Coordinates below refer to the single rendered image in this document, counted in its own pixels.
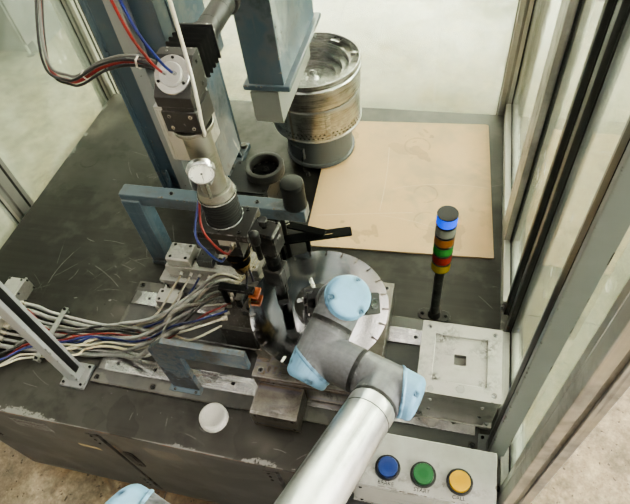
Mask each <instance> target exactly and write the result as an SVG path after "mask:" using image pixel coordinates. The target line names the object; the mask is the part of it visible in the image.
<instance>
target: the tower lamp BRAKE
mask: <svg viewBox="0 0 630 504"><path fill-rule="evenodd" d="M458 217H459V212H458V210H457V209H456V208H455V207H453V206H442V207H440V208H439V209H438V211H437V219H436V225H437V226H438V228H440V229H442V230H445V231H450V230H453V229H455V228H456V226H457V223H458Z"/></svg>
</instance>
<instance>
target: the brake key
mask: <svg viewBox="0 0 630 504"><path fill-rule="evenodd" d="M378 471H379V473H380V475H381V476H383V477H385V478H392V477H394V476H395V475H396V474H397V471H398V464H397V462H396V460H395V459H394V458H392V457H389V456H385V457H383V458H381V459H380V460H379V462H378Z"/></svg>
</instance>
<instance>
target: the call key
mask: <svg viewBox="0 0 630 504"><path fill-rule="evenodd" d="M449 484H450V486H451V488H452V489H453V490H454V491H456V492H458V493H464V492H466V491H467V490H468V489H469V487H470V484H471V480H470V477H469V476H468V474H467V473H465V472H464V471H461V470H456V471H454V472H452V473H451V475H450V478H449Z"/></svg>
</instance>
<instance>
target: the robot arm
mask: <svg viewBox="0 0 630 504"><path fill-rule="evenodd" d="M311 291H312V293H310V294H309V293H307V294H306V292H311ZM301 292H303V297H304V310H303V311H302V313H303V319H304V320H305V322H302V324H307V326H306V328H305V330H304V332H303V334H302V336H301V338H300V340H299V342H298V344H297V345H296V346H295V349H294V351H293V354H292V356H291V358H290V361H289V364H288V366H287V371H288V373H289V375H291V376H292V377H294V378H296V379H298V380H300V381H302V382H304V383H306V384H307V385H310V386H311V387H313V388H315V389H317V390H320V391H323V390H325V389H326V387H327V385H329V383H331V384H333V385H335V386H337V387H339V388H341V389H343V390H345V391H347V392H349V393H351V394H350V395H349V397H348V398H347V400H346V401H345V403H344V404H343V405H342V407H341V408H340V410H339V411H338V413H337V414H336V415H335V417H334V418H333V420H332V421H331V423H330V424H329V425H328V427H327V428H326V430H325V431H324V433H323V434H322V435H321V437H320V438H319V440H318V441H317V443H316V444H315V445H314V447H313V448H312V450H311V451H310V452H309V454H308V455H307V457H306V458H305V460H304V461H303V462H302V464H301V465H300V467H299V468H298V470H297V471H296V472H295V474H294V475H293V477H292V478H291V480H290V481H289V482H288V484H287V485H286V487H285V488H284V490H283V491H282V492H281V494H280V495H279V497H278V498H277V500H276V501H275V502H274V504H346V502H347V501H348V499H349V497H350V495H351V494H352V492H353V490H354V489H355V487H356V485H357V483H358V482H359V480H360V478H361V476H362V475H363V473H364V471H365V470H366V468H367V466H368V464H369V463H370V461H371V459H372V458H373V456H374V454H375V452H376V451H377V449H378V447H379V445H380V444H381V442H382V440H383V439H384V437H385V435H386V433H387V432H388V430H389V428H390V427H391V425H392V423H393V421H394V420H395V418H398V419H403V420H405V421H409V420H411V419H412V417H413V416H414V415H415V413H416V411H417V409H418V407H419V405H420V402H421V400H422V397H423V395H424V392H425V388H426V381H425V379H424V377H423V376H421V375H419V374H417V373H415V372H413V371H412V370H410V369H408V368H406V366H404V365H402V366H401V365H399V364H397V363H395V362H393V361H391V360H389V359H386V358H384V357H382V356H380V355H378V354H376V353H373V352H371V351H369V350H367V349H365V348H363V347H361V346H359V345H357V344H354V343H352V342H350V341H349V339H350V337H351V335H352V332H353V330H354V328H355V326H356V324H357V321H358V319H359V318H360V317H362V316H364V315H376V314H380V312H381V311H380V298H379V293H377V292H370V290H369V287H368V286H367V284H366V283H365V282H364V281H363V280H362V279H361V278H359V277H357V276H354V275H340V276H337V277H335V278H333V279H332V280H331V281H330V282H329V283H327V284H325V285H324V286H322V287H321V288H303V289H302V290H301ZM307 319H308V320H307ZM105 504H170V503H169V502H167V501H166V500H164V499H163V498H161V497H160V496H159V495H157V494H156V493H154V490H153V489H148V488H146V487H145V486H143V485H141V484H131V485H128V486H126V487H124V488H122V489H121V490H119V491H118V492H117V493H116V494H115V495H113V496H112V497H111V498H110V499H109V500H108V501H107V502H106V503H105Z"/></svg>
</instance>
